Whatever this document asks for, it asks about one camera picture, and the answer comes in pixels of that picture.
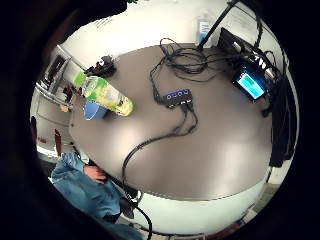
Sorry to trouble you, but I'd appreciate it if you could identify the grey metal cabinet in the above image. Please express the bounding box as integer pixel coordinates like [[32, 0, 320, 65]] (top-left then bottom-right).
[[34, 44, 85, 108]]

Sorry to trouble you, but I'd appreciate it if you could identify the green yellow plastic bottle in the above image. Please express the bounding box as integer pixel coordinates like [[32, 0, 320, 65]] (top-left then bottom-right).
[[72, 70, 135, 118]]

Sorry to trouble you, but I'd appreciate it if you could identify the blue cup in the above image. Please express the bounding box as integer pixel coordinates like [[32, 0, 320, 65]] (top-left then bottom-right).
[[82, 100, 109, 121]]

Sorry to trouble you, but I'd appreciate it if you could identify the clear bottle with blue label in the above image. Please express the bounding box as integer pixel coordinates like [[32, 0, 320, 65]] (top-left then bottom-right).
[[195, 13, 213, 46]]

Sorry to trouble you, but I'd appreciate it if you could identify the black hub with blue lights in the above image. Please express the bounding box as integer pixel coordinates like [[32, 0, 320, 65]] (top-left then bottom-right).
[[162, 88, 195, 109]]

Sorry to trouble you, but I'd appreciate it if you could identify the black stand pole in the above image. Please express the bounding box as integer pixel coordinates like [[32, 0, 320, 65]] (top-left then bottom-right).
[[197, 0, 240, 52]]

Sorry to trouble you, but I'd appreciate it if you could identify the black electronics equipment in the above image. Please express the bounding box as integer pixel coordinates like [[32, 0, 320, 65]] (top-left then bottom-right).
[[217, 27, 285, 88]]

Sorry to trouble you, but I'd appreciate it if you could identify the small device with lit screen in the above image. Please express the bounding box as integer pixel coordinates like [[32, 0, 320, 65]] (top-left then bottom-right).
[[231, 66, 270, 103]]

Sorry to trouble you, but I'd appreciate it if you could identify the the person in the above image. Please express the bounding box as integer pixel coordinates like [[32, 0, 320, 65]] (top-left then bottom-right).
[[50, 150, 148, 240]]

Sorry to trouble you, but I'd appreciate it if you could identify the black cloth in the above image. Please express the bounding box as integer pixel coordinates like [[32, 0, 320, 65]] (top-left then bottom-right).
[[267, 75, 298, 168]]

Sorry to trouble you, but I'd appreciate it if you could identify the small black camera device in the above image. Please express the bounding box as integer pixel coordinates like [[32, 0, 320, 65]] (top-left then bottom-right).
[[84, 55, 118, 80]]

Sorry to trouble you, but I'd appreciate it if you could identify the tangled black cable bundle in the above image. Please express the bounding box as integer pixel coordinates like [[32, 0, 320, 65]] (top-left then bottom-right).
[[149, 37, 234, 104]]

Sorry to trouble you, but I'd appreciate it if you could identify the black cable from hub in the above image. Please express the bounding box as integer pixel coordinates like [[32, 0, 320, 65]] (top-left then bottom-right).
[[121, 103, 200, 240]]

